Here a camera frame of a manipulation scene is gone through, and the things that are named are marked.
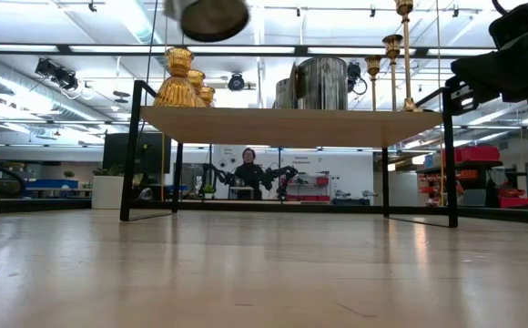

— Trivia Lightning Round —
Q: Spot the tall brass candlestick holder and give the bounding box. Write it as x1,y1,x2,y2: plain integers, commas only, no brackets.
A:
364,54,383,112
394,0,422,113
381,34,404,112

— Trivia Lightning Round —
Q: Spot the metal scented candle tin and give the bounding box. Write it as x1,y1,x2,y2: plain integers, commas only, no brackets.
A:
289,56,350,111
272,77,298,109
162,0,250,44

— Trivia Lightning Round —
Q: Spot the amber ribbed glass candle holder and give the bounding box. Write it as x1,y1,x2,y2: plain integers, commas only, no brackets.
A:
153,46,206,108
198,86,217,108
186,68,207,102

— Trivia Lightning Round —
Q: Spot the red storage bin rack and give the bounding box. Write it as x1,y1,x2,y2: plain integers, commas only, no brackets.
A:
416,145,528,210

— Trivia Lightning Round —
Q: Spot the black ceiling spotlight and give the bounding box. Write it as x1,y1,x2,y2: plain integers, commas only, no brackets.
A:
34,57,81,91
346,61,368,96
226,71,247,92

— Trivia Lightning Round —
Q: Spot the wooden shelf with black legs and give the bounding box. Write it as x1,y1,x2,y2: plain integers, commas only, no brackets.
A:
118,79,459,229

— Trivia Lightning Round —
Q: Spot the person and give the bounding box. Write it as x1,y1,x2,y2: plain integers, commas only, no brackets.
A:
232,147,266,201

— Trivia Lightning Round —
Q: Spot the black monitor screen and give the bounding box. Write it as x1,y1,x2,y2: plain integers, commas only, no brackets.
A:
102,131,173,175

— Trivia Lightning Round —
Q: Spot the white plant pot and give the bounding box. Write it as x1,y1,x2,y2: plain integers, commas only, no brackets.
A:
91,164,125,210

